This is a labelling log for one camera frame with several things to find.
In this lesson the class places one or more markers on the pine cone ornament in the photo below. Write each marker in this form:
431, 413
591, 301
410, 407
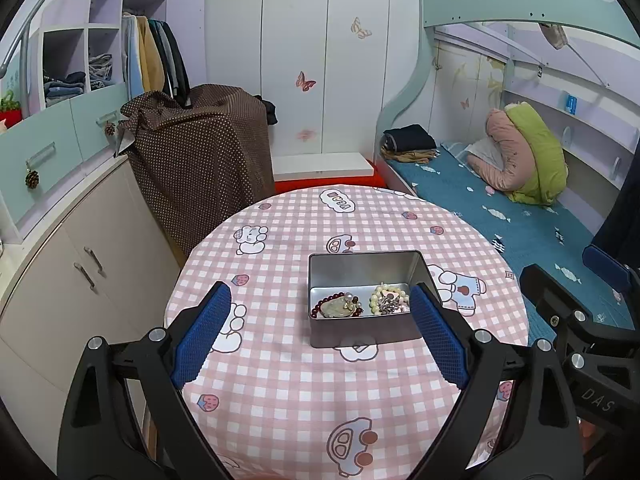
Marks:
32, 179
110, 129

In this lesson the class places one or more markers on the white open shelf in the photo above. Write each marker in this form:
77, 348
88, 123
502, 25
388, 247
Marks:
105, 5

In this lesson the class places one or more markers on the light blue drawer unit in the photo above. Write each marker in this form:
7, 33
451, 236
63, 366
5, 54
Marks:
50, 125

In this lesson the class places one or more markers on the folded grey clothes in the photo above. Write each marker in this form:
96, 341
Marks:
100, 72

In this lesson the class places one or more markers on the brown hanging cloth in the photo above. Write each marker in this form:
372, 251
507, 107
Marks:
554, 36

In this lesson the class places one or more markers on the light blue hanging garment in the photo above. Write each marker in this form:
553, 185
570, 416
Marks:
131, 55

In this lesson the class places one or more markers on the small pink butterfly sticker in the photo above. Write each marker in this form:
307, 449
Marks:
465, 102

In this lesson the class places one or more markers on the small blue box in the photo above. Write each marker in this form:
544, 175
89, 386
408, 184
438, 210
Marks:
570, 103

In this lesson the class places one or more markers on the white step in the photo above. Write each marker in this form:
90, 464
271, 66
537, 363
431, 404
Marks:
320, 165

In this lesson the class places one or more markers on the grey metal tin box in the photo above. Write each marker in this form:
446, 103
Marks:
350, 335

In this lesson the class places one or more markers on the beige butterfly sticker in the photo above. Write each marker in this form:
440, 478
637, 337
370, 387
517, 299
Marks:
361, 27

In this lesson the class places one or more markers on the grey handrail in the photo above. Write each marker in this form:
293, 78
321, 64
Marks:
20, 20

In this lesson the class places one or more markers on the green quilt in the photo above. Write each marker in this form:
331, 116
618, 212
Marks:
542, 160

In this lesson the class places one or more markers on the teal printed bedsheet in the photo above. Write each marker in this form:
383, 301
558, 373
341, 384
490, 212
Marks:
525, 240

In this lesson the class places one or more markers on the folded jeans stack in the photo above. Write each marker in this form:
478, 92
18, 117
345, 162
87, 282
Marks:
62, 90

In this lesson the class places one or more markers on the tan folded clothes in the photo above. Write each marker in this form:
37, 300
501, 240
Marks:
410, 156

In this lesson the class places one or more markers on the white pillow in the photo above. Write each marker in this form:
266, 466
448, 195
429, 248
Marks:
482, 152

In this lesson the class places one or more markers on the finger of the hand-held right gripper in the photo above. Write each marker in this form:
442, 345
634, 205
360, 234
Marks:
605, 265
547, 290

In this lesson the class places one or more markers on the dark cloth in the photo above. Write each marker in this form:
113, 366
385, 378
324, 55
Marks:
620, 210

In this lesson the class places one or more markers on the brown dotted cloth cover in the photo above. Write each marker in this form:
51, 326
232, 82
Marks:
200, 160

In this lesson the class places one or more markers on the beige cabinet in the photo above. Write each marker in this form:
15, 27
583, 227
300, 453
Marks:
50, 300

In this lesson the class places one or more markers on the red and green decoration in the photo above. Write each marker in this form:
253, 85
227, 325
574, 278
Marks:
10, 110

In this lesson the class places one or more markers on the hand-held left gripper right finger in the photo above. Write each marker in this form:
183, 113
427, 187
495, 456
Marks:
440, 335

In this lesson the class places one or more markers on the pink quilt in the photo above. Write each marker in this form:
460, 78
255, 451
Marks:
505, 155

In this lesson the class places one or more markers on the pink checked tablecloth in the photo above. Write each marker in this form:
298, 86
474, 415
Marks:
300, 390

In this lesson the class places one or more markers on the dark hanging garments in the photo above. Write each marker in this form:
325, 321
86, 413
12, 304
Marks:
175, 65

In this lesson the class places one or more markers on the yellow hanging garment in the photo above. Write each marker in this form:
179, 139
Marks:
150, 55

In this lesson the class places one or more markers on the pale pink butterfly sticker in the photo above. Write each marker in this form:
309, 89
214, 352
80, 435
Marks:
306, 135

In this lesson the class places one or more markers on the dark folded clothes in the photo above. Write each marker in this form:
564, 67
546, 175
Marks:
407, 137

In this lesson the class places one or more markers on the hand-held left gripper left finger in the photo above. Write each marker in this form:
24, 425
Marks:
202, 335

